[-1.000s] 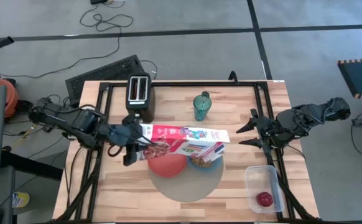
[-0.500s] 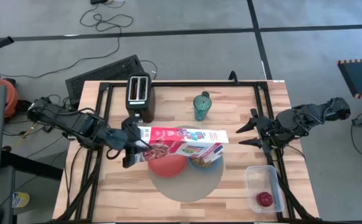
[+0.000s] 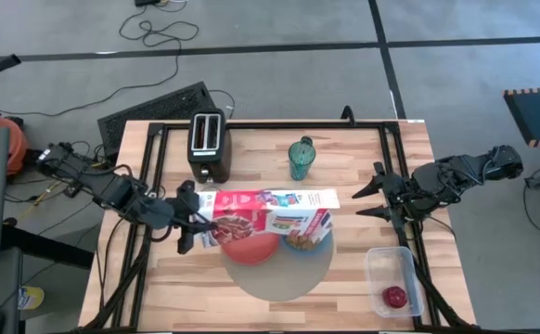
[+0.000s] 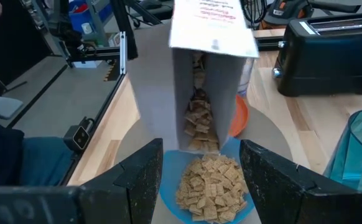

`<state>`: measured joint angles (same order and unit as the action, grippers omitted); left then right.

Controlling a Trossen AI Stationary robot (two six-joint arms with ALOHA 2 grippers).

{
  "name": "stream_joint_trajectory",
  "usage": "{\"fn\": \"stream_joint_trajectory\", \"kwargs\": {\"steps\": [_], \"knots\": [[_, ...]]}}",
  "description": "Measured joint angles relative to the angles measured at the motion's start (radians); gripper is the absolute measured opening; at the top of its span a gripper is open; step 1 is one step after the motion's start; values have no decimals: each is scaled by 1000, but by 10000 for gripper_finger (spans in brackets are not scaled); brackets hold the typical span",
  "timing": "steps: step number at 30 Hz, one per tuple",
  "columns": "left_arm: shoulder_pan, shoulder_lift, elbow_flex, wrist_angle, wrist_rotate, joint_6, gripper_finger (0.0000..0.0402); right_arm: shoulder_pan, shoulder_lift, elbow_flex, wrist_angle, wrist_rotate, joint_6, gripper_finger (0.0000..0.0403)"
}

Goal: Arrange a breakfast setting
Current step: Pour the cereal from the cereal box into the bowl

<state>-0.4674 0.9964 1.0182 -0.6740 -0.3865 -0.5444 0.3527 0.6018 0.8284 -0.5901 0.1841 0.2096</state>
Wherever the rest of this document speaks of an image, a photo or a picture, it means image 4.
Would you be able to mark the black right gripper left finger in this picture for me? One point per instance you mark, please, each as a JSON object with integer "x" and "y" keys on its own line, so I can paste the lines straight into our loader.
{"x": 137, "y": 186}

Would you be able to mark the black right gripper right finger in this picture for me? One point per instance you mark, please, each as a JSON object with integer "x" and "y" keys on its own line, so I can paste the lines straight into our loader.
{"x": 271, "y": 193}

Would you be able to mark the cinnamon cereal box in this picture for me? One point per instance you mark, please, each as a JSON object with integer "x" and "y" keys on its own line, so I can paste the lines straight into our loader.
{"x": 153, "y": 93}

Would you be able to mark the blue bowl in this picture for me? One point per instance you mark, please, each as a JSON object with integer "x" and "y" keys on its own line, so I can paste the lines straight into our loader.
{"x": 171, "y": 174}

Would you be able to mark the round grey placemat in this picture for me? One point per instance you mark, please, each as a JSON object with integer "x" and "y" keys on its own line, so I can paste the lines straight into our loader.
{"x": 268, "y": 133}

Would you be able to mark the square cereal pieces pile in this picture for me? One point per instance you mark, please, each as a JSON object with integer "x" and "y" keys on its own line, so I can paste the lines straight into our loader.
{"x": 210, "y": 189}

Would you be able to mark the orange plate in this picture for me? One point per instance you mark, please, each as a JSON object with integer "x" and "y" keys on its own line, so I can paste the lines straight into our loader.
{"x": 240, "y": 118}

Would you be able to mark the teal transparent cup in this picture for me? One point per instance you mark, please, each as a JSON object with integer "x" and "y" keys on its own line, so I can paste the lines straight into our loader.
{"x": 361, "y": 149}

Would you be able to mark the person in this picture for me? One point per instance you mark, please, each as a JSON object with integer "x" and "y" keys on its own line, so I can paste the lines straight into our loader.
{"x": 3, "y": 155}

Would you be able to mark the black toaster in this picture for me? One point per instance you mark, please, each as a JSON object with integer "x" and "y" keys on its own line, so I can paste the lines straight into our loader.
{"x": 324, "y": 62}

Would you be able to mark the blue storage bin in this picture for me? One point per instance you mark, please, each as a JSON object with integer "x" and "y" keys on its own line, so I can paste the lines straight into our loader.
{"x": 90, "y": 18}

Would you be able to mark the orange and black vacuum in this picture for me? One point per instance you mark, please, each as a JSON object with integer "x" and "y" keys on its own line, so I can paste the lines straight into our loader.
{"x": 286, "y": 12}

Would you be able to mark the small black table camera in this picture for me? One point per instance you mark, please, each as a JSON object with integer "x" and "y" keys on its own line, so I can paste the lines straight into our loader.
{"x": 80, "y": 138}

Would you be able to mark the black table edge rail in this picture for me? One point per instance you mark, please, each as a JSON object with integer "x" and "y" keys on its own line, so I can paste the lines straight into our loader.
{"x": 106, "y": 102}
{"x": 269, "y": 43}

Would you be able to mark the aluminium frame post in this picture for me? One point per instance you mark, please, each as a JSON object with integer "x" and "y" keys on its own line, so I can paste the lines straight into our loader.
{"x": 122, "y": 53}

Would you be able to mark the black rig frame post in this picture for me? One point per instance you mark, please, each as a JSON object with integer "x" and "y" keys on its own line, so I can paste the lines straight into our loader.
{"x": 123, "y": 28}

